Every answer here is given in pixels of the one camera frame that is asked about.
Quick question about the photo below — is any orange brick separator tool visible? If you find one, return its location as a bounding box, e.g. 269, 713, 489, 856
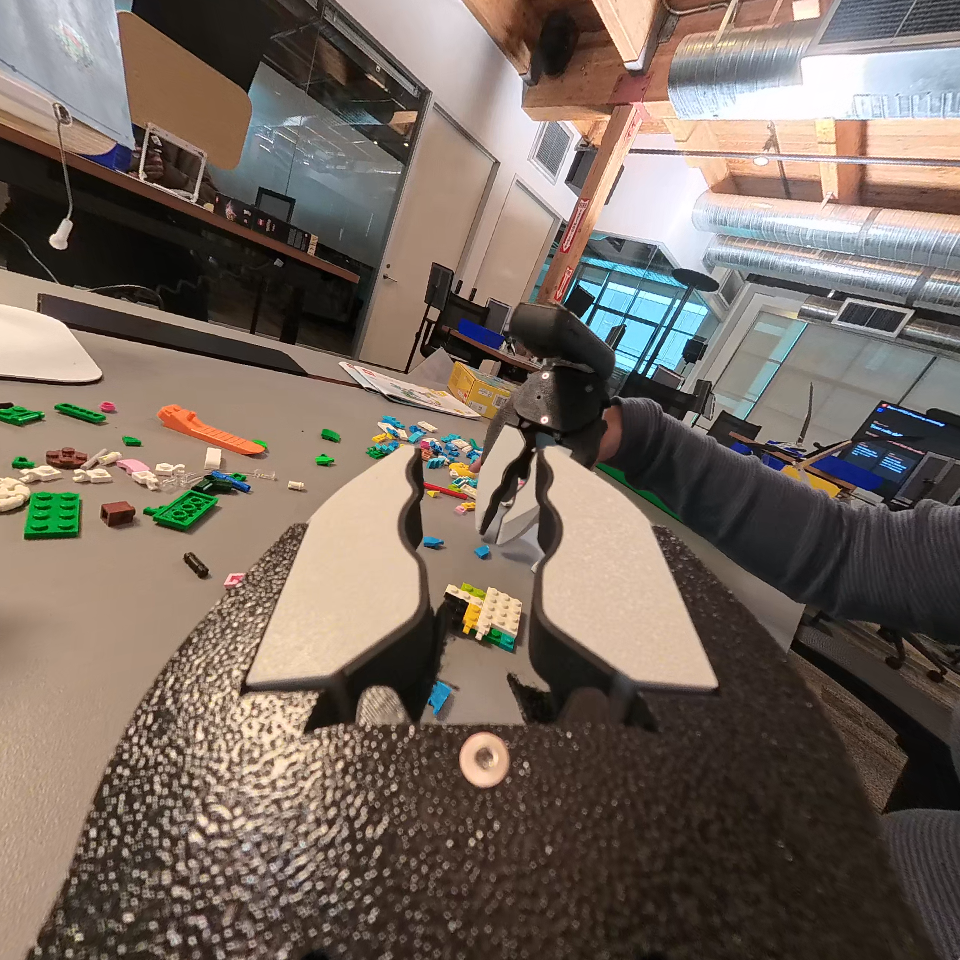
157, 404, 268, 457

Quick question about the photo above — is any grey desk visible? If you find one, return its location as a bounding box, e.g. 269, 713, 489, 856
0, 270, 807, 960

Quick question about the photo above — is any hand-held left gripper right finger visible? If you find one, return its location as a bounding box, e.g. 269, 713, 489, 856
525, 447, 721, 730

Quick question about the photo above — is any wooden counter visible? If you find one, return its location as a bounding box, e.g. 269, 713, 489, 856
0, 118, 362, 288

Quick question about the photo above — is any white gooseneck lamp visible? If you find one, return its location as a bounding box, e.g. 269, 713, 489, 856
48, 103, 81, 252

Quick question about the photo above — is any wooden post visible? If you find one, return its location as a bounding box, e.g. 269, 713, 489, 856
535, 103, 647, 306

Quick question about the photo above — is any black office chair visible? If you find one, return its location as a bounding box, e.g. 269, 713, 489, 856
793, 611, 960, 685

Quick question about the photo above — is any black ceiling speaker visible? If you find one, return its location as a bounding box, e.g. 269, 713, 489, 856
529, 10, 580, 84

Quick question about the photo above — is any white frame model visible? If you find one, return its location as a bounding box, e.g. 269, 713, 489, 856
134, 121, 209, 204

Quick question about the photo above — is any person's right forearm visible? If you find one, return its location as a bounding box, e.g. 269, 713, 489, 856
609, 397, 960, 646

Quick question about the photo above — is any white door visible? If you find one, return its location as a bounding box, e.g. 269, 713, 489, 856
358, 103, 501, 370

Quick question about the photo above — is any computer monitor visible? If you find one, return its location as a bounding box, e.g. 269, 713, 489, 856
838, 399, 960, 505

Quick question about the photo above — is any person's torso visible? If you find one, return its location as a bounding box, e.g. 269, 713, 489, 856
879, 804, 960, 960

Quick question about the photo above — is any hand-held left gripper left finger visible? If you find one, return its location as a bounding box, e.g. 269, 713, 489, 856
245, 446, 438, 732

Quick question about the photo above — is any green plate with holes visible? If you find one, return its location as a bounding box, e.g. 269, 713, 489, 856
153, 490, 219, 533

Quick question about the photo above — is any white board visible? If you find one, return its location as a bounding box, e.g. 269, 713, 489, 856
0, 303, 103, 386

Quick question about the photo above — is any black box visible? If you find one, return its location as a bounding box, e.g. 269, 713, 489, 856
213, 187, 321, 253

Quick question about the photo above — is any large silver air duct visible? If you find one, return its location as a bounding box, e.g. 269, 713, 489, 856
666, 13, 960, 123

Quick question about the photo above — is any instruction booklet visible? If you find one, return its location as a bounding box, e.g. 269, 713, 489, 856
338, 360, 482, 420

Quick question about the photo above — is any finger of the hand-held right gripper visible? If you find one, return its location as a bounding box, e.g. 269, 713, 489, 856
483, 486, 543, 547
476, 424, 537, 537

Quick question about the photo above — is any white and yellow brick assembly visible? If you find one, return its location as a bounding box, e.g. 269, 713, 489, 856
441, 582, 525, 654

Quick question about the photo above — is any person's right hand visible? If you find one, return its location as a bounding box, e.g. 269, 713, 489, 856
597, 399, 628, 466

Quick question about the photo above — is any pale printed sheet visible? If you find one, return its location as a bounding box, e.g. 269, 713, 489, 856
0, 0, 137, 153

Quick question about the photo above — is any cardboard sheet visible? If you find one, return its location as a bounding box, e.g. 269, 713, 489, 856
115, 10, 253, 173

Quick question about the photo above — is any large green square plate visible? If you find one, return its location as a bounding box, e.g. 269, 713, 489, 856
22, 492, 83, 540

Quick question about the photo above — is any pile of small colourful bricks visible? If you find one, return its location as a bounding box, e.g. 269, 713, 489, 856
366, 414, 498, 520

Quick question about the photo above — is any yellow cardboard box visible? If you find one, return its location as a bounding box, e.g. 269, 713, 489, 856
447, 361, 523, 420

